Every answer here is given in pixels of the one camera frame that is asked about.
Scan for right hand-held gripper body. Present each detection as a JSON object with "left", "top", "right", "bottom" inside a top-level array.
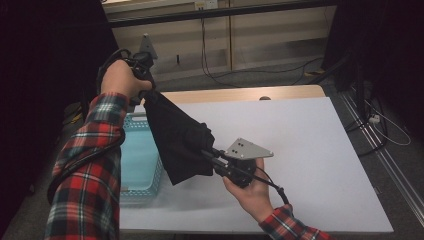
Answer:
[{"left": 213, "top": 137, "right": 275, "bottom": 189}]

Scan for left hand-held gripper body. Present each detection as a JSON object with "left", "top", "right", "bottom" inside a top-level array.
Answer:
[{"left": 130, "top": 33, "right": 159, "bottom": 88}]

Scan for black pants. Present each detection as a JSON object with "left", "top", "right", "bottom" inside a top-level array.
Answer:
[{"left": 143, "top": 89, "right": 217, "bottom": 187}]

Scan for light blue plastic basket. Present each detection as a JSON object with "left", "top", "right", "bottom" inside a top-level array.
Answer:
[{"left": 119, "top": 112, "right": 164, "bottom": 205}]

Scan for person's left hand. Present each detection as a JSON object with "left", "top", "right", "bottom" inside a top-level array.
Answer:
[{"left": 100, "top": 59, "right": 154, "bottom": 101}]

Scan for person's right hand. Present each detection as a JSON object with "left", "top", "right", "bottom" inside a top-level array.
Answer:
[{"left": 222, "top": 158, "right": 275, "bottom": 224}]

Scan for dark horizontal bar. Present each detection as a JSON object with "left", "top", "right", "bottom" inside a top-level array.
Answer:
[{"left": 106, "top": 0, "right": 338, "bottom": 28}]

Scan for yellow strip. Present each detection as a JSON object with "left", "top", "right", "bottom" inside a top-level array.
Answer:
[{"left": 63, "top": 111, "right": 84, "bottom": 125}]

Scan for black curtain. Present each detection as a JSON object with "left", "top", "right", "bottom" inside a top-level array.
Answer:
[
  {"left": 321, "top": 0, "right": 424, "bottom": 134},
  {"left": 0, "top": 0, "right": 136, "bottom": 234}
]

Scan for beige panel cabinet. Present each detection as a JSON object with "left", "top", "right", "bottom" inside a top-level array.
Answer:
[{"left": 101, "top": 0, "right": 338, "bottom": 86}]

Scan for black metal stand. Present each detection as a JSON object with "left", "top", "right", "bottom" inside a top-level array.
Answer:
[{"left": 308, "top": 53, "right": 368, "bottom": 118}]

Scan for right hand-held gripper black cable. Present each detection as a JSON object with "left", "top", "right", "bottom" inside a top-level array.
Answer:
[{"left": 229, "top": 166, "right": 290, "bottom": 206}]

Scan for hand-held gripper black cable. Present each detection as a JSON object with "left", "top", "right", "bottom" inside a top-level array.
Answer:
[
  {"left": 229, "top": 166, "right": 290, "bottom": 206},
  {"left": 46, "top": 48, "right": 138, "bottom": 204}
]

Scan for black hanging wall cable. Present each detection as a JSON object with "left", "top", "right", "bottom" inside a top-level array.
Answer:
[{"left": 199, "top": 16, "right": 241, "bottom": 88}]

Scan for white wall socket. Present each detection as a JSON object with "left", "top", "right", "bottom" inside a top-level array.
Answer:
[{"left": 194, "top": 0, "right": 219, "bottom": 10}]

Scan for long black floor cable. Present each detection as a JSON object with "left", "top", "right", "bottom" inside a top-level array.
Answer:
[{"left": 204, "top": 56, "right": 325, "bottom": 86}]

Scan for left hand-held gripper black cable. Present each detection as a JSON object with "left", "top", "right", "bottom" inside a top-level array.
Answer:
[{"left": 46, "top": 48, "right": 138, "bottom": 204}]

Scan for metal floor rail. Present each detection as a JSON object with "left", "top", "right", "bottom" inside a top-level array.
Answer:
[{"left": 338, "top": 89, "right": 424, "bottom": 218}]

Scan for looped black floor cable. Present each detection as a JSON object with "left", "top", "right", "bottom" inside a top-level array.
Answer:
[{"left": 344, "top": 96, "right": 389, "bottom": 158}]

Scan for white floor cable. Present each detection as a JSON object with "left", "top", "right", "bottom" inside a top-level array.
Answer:
[{"left": 364, "top": 99, "right": 412, "bottom": 147}]

